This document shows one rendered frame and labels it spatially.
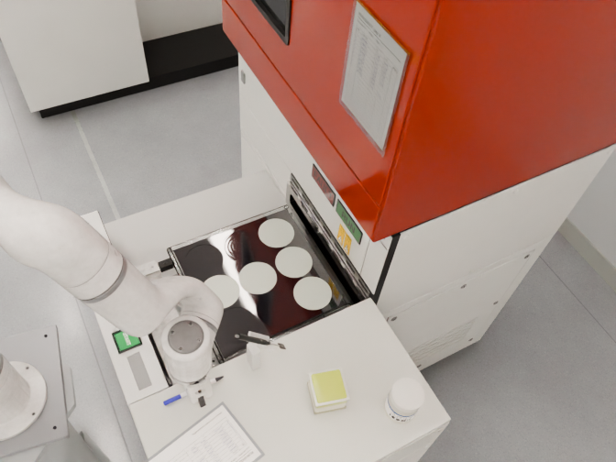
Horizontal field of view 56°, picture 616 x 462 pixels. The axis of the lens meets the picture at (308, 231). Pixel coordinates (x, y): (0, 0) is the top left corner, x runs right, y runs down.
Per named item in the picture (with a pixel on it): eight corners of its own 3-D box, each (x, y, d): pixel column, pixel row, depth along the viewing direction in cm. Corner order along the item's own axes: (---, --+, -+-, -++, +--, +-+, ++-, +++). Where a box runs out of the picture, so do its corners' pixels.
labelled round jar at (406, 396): (403, 388, 133) (412, 371, 126) (421, 415, 130) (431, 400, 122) (377, 401, 131) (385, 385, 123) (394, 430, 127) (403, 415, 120)
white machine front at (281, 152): (247, 127, 200) (245, 25, 167) (371, 320, 159) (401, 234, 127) (238, 129, 199) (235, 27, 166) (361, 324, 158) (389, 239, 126)
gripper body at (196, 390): (218, 379, 113) (218, 394, 122) (198, 333, 117) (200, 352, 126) (181, 396, 110) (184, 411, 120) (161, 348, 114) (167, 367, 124)
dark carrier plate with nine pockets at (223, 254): (286, 210, 170) (286, 208, 170) (345, 303, 153) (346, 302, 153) (173, 251, 159) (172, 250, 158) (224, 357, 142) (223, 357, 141)
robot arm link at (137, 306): (107, 212, 95) (200, 303, 117) (60, 298, 87) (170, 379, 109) (150, 211, 91) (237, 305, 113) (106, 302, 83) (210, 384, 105)
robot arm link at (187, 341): (178, 330, 114) (159, 375, 110) (173, 302, 103) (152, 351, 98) (219, 342, 114) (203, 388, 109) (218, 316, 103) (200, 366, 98)
